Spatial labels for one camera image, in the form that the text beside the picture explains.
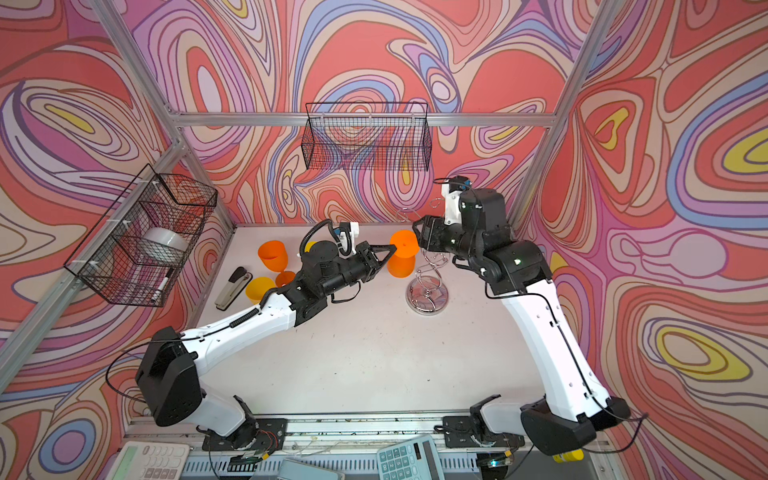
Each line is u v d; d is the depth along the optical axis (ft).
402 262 2.59
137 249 2.46
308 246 1.83
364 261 2.08
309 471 2.14
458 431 2.39
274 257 2.99
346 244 2.11
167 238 2.41
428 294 3.20
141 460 2.23
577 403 1.22
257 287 2.87
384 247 2.28
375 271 2.14
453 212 1.80
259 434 2.39
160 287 2.36
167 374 1.36
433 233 1.77
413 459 2.26
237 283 3.26
